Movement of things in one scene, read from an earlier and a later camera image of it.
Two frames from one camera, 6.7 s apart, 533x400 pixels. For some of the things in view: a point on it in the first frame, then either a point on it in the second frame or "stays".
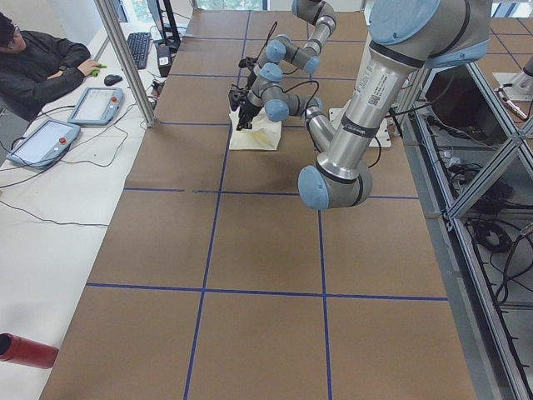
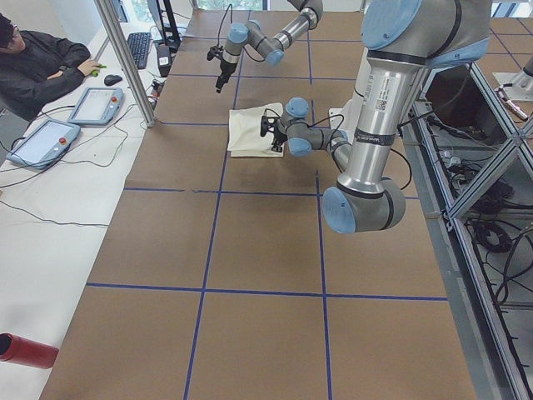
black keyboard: [139, 43] stays
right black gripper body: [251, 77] to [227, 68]
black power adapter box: [165, 57] stays
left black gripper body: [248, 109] to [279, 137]
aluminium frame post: [128, 60] stays
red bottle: [27, 352] stays
